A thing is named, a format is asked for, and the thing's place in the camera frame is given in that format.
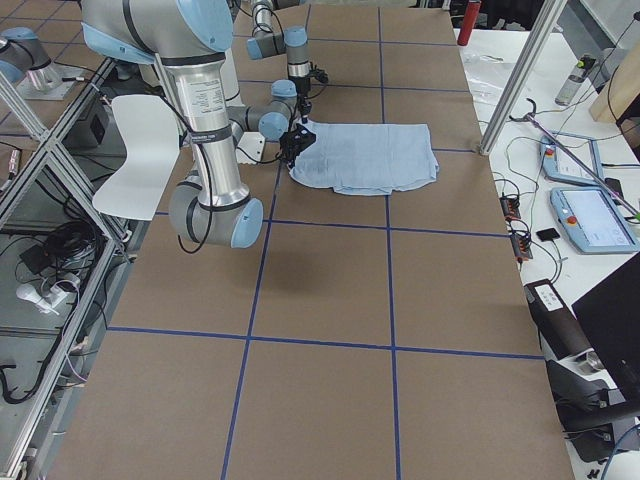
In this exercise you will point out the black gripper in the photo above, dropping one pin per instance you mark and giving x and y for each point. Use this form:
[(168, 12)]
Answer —
[(291, 141), (303, 91)]

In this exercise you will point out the light blue button-up shirt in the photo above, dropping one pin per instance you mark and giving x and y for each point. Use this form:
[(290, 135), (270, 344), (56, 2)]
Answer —
[(367, 159)]

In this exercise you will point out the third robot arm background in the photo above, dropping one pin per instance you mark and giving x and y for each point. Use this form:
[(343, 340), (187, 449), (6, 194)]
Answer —
[(22, 51)]

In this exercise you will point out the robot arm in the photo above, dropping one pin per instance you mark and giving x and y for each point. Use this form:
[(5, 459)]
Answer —
[(190, 40), (270, 39)]

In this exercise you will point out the white plastic chair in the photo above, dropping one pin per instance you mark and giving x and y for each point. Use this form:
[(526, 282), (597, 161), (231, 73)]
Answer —
[(150, 135)]

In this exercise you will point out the red cylinder bottle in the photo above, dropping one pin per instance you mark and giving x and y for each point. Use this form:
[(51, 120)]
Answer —
[(469, 21)]

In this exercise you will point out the clear plastic bag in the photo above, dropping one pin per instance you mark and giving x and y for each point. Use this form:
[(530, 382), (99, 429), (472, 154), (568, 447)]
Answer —
[(486, 76)]

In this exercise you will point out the clear water bottle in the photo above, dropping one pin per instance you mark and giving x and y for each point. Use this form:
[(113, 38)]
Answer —
[(575, 79)]

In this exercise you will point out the blue teach pendant near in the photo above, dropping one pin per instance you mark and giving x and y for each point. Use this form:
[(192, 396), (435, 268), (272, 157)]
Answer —
[(591, 221)]

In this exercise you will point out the black cylinder device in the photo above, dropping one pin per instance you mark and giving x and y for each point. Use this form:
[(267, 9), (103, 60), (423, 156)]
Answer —
[(554, 320)]

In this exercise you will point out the black monitor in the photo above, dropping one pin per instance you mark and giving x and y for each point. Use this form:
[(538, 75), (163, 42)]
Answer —
[(608, 314)]

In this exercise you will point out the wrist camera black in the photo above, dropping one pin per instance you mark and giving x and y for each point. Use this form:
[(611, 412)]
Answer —
[(318, 74)]

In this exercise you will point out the white central pedestal column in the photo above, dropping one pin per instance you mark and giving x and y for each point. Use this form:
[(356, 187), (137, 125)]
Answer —
[(251, 144)]

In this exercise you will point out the aluminium frame post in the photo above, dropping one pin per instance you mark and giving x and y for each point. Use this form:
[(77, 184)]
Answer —
[(527, 59)]

